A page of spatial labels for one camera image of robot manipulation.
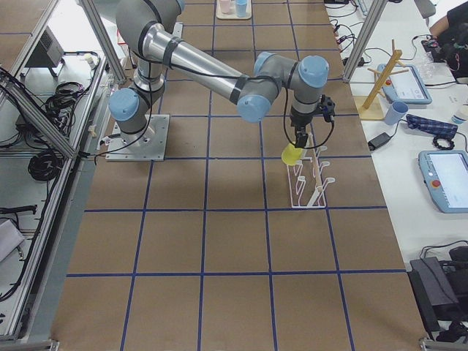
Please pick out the blue cup on desk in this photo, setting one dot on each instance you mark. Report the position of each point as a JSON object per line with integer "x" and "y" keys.
{"x": 396, "y": 111}

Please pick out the yellow plastic cup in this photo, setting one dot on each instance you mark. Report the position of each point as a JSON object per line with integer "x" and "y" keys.
{"x": 290, "y": 154}

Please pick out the wooden mug tree stand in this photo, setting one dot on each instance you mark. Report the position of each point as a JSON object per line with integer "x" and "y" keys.
{"x": 367, "y": 108}

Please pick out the black power adapter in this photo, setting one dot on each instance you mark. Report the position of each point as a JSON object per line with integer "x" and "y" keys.
{"x": 378, "y": 141}

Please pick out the blue teach pendant near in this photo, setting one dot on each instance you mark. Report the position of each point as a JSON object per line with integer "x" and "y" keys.
{"x": 445, "y": 176}

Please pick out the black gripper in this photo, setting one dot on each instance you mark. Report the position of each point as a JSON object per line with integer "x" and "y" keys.
{"x": 300, "y": 122}

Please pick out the pink plastic cup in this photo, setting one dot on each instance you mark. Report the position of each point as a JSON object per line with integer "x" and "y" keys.
{"x": 224, "y": 6}

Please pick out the beige plastic tray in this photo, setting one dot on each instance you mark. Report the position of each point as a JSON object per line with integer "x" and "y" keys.
{"x": 232, "y": 15}

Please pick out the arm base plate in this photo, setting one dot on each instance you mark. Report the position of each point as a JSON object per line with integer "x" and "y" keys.
{"x": 141, "y": 147}

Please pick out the blue plaid cloth pouch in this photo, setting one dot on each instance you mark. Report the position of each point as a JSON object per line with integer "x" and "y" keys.
{"x": 432, "y": 127}

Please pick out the blue teach pendant far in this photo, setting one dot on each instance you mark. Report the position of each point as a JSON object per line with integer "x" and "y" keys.
{"x": 407, "y": 86}

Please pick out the white wire cup rack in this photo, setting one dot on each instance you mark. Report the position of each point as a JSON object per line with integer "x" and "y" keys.
{"x": 306, "y": 184}

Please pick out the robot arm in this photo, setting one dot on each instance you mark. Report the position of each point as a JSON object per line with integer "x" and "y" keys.
{"x": 147, "y": 26}

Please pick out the aluminium frame post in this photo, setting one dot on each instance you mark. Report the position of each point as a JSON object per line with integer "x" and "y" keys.
{"x": 370, "y": 22}

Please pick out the light blue cup far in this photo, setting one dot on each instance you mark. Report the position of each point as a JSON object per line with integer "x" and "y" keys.
{"x": 241, "y": 8}

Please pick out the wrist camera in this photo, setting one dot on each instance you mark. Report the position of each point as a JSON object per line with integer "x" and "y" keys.
{"x": 327, "y": 108}

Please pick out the blue teach pendant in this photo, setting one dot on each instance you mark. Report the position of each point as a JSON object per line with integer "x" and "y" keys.
{"x": 407, "y": 86}
{"x": 445, "y": 176}

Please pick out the white paper cup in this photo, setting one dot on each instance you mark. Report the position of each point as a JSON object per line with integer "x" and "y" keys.
{"x": 461, "y": 115}

